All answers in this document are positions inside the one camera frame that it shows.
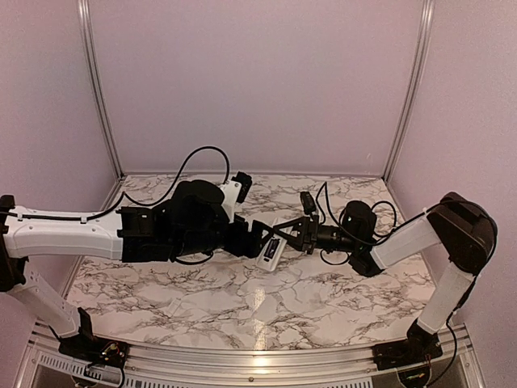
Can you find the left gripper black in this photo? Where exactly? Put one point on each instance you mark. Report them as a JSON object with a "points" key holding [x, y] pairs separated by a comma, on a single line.
{"points": [[239, 245]]}

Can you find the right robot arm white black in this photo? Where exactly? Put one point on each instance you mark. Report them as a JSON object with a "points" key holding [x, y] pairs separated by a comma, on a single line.
{"points": [[465, 230]]}

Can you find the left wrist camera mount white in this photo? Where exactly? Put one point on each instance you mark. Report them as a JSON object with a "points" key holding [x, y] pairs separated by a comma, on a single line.
{"points": [[231, 190]]}

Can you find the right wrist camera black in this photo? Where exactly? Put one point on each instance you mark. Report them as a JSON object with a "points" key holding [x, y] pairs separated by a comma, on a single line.
{"points": [[308, 203]]}

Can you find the front aluminium rail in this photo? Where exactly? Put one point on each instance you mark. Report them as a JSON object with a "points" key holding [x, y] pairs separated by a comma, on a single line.
{"points": [[152, 365]]}

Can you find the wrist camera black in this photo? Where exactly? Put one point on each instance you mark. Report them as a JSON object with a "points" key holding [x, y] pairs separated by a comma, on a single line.
{"points": [[245, 182], [308, 203]]}

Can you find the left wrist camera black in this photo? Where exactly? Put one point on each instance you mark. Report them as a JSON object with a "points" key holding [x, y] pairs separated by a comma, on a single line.
{"points": [[245, 182]]}

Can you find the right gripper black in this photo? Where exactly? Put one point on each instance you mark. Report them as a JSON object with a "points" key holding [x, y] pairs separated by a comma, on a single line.
{"points": [[305, 241]]}

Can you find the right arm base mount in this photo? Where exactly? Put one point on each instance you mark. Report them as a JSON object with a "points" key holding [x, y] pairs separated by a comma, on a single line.
{"points": [[402, 353]]}

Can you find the left aluminium frame post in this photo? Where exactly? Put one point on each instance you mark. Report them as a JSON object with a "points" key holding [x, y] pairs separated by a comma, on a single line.
{"points": [[96, 85]]}

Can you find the right aluminium frame post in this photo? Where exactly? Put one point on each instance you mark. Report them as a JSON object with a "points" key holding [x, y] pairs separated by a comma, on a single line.
{"points": [[416, 72]]}

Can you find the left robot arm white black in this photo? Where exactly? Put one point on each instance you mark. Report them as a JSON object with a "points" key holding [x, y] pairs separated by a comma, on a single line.
{"points": [[199, 218]]}

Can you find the white battery cover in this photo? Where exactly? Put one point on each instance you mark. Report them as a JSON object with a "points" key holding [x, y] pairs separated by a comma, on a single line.
{"points": [[173, 307]]}

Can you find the white remote control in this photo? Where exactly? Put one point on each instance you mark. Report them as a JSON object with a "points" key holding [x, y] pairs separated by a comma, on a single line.
{"points": [[270, 265]]}

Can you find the aluminium frame post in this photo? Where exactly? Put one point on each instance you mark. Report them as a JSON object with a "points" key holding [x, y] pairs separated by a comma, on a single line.
{"points": [[416, 72], [96, 85]]}

